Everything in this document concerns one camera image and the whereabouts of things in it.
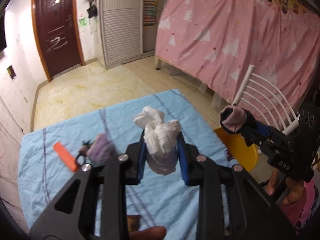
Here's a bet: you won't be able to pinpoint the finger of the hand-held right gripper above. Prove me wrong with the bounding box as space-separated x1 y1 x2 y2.
245 112 275 137
240 124 264 147

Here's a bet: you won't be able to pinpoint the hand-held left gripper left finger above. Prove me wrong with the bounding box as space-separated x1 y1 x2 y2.
29 130 147 240

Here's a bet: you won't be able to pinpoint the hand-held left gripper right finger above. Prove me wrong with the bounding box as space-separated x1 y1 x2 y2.
176 132 298 240

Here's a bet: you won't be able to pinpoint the yellow plastic bin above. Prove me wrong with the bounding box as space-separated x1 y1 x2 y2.
213 126 259 173

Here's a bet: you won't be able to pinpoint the pink black sock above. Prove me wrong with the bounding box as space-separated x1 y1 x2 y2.
219 105 247 134

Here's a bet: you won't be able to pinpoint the white plastic bag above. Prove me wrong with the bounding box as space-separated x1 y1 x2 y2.
133 105 182 176

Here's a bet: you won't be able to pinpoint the person's right hand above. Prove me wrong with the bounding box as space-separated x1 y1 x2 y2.
265 167 308 206

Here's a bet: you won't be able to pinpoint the person's left hand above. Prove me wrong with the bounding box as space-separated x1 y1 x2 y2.
130 226 167 240

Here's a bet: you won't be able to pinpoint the purple cloth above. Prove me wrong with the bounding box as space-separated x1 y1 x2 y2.
86 133 114 164

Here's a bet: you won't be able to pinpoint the light blue bed sheet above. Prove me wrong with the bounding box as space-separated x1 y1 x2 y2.
18 88 250 240

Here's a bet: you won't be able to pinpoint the pink clothing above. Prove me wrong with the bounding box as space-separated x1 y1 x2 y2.
280 180 318 231

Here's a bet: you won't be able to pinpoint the black scissors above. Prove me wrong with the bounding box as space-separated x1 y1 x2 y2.
75 140 94 167

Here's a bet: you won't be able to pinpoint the white metal chair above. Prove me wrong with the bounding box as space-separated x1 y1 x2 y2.
231 64 300 136

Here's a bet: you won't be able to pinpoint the black packet gold print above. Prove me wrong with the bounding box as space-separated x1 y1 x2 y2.
127 215 141 232

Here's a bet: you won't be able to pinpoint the orange flat box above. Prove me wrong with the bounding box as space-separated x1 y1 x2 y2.
53 141 79 173

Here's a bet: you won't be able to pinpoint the pink printed bed curtain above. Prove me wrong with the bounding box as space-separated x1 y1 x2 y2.
155 0 320 111

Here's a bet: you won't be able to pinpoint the white louvered wardrobe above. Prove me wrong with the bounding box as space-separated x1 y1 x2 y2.
96 0 171 70

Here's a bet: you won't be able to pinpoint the coloured grid poster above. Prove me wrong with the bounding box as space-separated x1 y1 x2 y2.
143 0 158 27

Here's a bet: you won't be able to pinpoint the dark brown door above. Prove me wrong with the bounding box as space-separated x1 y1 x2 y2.
31 0 86 82

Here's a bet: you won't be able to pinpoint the small black hanging bag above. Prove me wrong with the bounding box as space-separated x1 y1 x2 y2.
87 4 98 19

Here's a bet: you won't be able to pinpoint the dark wall panel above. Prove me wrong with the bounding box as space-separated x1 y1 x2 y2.
6 65 17 81

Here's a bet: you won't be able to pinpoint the black wall television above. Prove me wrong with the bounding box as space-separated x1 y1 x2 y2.
0 15 8 52

